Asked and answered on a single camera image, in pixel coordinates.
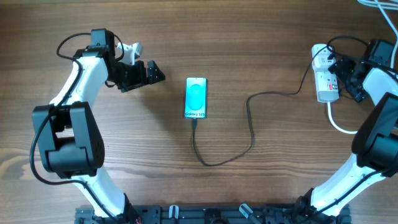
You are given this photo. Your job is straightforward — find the white power strip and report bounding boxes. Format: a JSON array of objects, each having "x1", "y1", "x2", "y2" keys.
[{"x1": 312, "y1": 44, "x2": 339, "y2": 103}]

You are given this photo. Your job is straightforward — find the white power strip cord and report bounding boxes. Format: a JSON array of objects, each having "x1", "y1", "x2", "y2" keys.
[{"x1": 326, "y1": 0, "x2": 398, "y2": 135}]

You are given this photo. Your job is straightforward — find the black USB charging cable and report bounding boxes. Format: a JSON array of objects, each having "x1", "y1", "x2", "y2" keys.
[{"x1": 191, "y1": 45, "x2": 336, "y2": 167}]

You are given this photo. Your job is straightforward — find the Galaxy S25 smartphone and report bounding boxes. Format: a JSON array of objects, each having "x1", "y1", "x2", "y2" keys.
[{"x1": 184, "y1": 77, "x2": 207, "y2": 119}]

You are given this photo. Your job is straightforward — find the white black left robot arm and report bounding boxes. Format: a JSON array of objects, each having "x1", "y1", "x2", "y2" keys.
[{"x1": 29, "y1": 29, "x2": 165, "y2": 223}]

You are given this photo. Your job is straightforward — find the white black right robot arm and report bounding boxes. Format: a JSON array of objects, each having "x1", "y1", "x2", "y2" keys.
[{"x1": 292, "y1": 39, "x2": 397, "y2": 223}]

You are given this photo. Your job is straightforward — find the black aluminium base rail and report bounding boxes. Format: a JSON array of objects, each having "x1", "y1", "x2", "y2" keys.
[{"x1": 74, "y1": 203, "x2": 352, "y2": 224}]

